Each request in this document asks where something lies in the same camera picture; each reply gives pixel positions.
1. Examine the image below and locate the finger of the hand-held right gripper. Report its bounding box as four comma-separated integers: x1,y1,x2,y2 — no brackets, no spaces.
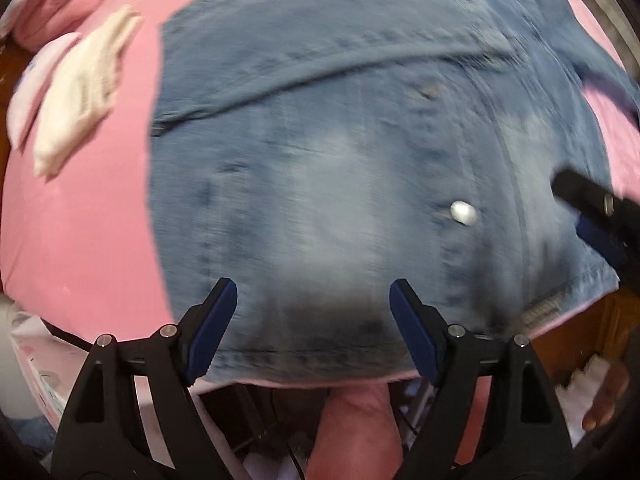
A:
550,169,640,267

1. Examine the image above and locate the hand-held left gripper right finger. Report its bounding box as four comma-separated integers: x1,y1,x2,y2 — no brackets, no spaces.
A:
389,278,577,480

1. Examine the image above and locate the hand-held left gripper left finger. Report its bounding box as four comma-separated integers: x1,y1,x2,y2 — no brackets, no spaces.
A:
52,278,246,480

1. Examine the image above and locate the blue denim jacket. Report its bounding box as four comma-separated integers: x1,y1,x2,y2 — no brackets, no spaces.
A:
149,0,640,390

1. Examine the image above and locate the person's right hand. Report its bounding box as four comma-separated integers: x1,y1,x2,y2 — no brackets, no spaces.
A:
581,362,632,432

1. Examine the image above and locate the person's leg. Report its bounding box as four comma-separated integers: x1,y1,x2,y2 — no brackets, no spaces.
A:
305,382,403,480

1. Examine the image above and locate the wooden cabinet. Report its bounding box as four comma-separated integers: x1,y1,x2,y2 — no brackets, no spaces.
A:
530,290,640,376

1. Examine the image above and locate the pink bed sheet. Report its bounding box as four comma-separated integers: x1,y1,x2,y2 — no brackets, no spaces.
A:
0,0,640,411

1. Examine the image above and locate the patterned white cloth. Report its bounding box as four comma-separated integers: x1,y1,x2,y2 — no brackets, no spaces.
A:
9,305,83,423

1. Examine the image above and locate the white crumpled cloth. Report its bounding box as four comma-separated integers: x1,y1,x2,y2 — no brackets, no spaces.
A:
557,357,621,411

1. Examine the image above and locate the white folded cloth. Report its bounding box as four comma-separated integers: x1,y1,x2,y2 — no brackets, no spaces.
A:
32,5,143,178

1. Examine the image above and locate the pale pink cloth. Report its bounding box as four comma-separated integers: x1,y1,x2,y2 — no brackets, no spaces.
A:
7,32,81,151

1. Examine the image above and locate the wooden headboard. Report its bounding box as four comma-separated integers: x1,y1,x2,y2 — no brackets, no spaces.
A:
0,42,28,176

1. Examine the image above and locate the pink quilt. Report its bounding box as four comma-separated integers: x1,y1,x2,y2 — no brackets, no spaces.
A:
10,0,126,51

